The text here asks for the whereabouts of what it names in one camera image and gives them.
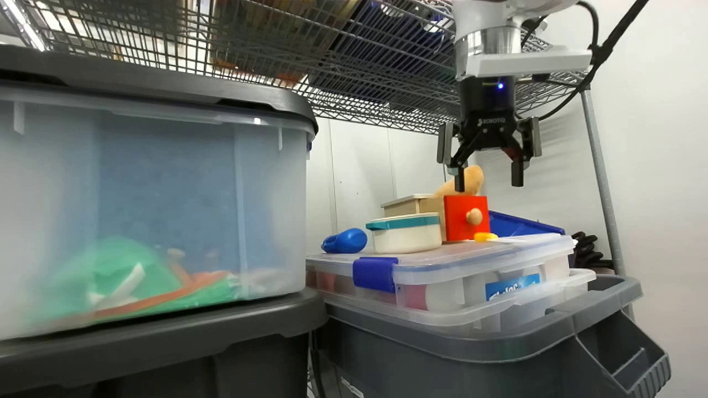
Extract grey plastic storage bin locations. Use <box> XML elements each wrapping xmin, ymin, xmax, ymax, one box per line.
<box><xmin>0</xmin><ymin>290</ymin><xmax>327</xmax><ymax>398</ymax></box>
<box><xmin>317</xmin><ymin>273</ymin><xmax>673</xmax><ymax>398</ymax></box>

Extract tan toy bread loaf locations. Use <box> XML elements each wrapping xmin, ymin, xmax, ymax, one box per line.
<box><xmin>434</xmin><ymin>163</ymin><xmax>486</xmax><ymax>198</ymax></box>

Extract orange plastic item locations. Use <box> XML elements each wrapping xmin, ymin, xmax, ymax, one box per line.
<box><xmin>96</xmin><ymin>267</ymin><xmax>232</xmax><ymax>316</ymax></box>

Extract green plastic item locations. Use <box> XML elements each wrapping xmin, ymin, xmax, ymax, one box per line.
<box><xmin>30</xmin><ymin>237</ymin><xmax>238</xmax><ymax>323</ymax></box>

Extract blue plastic tray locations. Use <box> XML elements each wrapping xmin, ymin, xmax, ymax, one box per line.
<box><xmin>486</xmin><ymin>210</ymin><xmax>569</xmax><ymax>239</ymax></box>

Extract black coiled cable bundle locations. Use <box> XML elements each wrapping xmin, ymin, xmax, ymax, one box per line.
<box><xmin>569</xmin><ymin>230</ymin><xmax>614</xmax><ymax>273</ymax></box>

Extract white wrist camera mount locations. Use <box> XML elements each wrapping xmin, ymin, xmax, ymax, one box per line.
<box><xmin>453</xmin><ymin>43</ymin><xmax>593</xmax><ymax>81</ymax></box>

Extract cream dish with teal rim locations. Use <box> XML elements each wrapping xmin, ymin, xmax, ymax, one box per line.
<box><xmin>364</xmin><ymin>213</ymin><xmax>445</xmax><ymax>255</ymax></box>

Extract clear storage tote grey lid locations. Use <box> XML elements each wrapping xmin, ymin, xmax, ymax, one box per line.
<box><xmin>0</xmin><ymin>41</ymin><xmax>321</xmax><ymax>343</ymax></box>

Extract metal wire shelf rack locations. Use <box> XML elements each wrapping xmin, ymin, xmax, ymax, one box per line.
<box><xmin>0</xmin><ymin>0</ymin><xmax>593</xmax><ymax>172</ymax></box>

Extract grey metal shelf post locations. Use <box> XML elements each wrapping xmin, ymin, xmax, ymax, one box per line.
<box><xmin>576</xmin><ymin>74</ymin><xmax>628</xmax><ymax>280</ymax></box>

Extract clear compartment organiser blue latches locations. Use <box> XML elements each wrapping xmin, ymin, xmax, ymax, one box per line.
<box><xmin>306</xmin><ymin>231</ymin><xmax>580</xmax><ymax>313</ymax></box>

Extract blue plastic toy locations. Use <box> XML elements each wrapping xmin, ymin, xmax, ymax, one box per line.
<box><xmin>321</xmin><ymin>226</ymin><xmax>369</xmax><ymax>256</ymax></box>

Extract clear plastic lidded container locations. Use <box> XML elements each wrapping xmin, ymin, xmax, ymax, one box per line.
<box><xmin>323</xmin><ymin>266</ymin><xmax>597</xmax><ymax>333</ymax></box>

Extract brown cardboard box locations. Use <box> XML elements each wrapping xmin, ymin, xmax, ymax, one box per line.
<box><xmin>208</xmin><ymin>0</ymin><xmax>363</xmax><ymax>84</ymax></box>

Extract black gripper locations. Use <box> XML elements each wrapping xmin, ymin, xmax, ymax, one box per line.
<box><xmin>435</xmin><ymin>74</ymin><xmax>544</xmax><ymax>195</ymax></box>

